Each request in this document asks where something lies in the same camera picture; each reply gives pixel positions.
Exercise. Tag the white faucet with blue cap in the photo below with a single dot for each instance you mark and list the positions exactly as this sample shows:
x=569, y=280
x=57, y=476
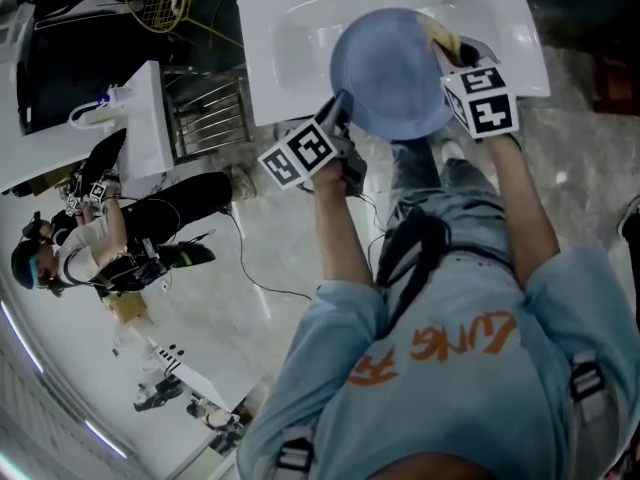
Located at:
x=117, y=97

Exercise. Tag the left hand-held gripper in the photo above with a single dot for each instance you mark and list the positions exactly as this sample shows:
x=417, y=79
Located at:
x=297, y=153

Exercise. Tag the yellow sponge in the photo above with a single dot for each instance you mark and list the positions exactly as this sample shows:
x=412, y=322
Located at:
x=442, y=35

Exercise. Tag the person's light blue shirt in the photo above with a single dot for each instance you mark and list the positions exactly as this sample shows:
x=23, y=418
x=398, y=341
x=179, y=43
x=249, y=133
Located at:
x=450, y=408

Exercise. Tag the person's white shoe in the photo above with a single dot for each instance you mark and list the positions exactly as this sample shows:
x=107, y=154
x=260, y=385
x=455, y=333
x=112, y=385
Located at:
x=452, y=150

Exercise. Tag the white ceramic sink basin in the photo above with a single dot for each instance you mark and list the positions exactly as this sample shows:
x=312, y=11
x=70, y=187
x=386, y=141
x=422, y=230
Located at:
x=285, y=48

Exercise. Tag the black cloth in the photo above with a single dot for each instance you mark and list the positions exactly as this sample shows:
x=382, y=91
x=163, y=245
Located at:
x=102, y=158

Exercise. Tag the big blue plate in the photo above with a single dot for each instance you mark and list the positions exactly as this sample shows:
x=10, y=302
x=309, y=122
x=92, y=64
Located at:
x=390, y=78

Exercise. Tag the metal rack sink stand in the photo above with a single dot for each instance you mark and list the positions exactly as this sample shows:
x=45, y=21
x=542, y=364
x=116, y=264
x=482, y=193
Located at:
x=212, y=118

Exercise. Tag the white box with black marks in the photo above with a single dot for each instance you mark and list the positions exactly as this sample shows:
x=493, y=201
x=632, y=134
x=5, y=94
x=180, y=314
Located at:
x=195, y=375

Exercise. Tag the person's left hand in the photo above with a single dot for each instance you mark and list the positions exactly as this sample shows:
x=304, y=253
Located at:
x=330, y=178

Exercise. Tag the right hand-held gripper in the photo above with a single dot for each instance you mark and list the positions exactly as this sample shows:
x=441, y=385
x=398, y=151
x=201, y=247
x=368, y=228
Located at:
x=487, y=103

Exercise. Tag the person's blue jeans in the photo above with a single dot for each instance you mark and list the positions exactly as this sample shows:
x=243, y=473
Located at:
x=470, y=203

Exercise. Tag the person's right forearm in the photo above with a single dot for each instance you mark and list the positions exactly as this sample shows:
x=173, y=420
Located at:
x=522, y=208

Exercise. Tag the yellow liquid soap bottle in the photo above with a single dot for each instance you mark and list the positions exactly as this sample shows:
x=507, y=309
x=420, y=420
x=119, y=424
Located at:
x=100, y=117

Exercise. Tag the person's left forearm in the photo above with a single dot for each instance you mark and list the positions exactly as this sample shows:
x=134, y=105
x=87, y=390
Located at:
x=342, y=238

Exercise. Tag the white sink with flat counter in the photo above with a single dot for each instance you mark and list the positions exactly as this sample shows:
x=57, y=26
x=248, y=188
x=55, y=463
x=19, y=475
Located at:
x=145, y=133

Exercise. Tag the brown wooden cabinet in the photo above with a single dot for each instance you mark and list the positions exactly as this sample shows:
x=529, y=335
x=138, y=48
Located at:
x=617, y=85

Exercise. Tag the large black screen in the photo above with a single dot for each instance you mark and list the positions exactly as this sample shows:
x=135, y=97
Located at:
x=80, y=73

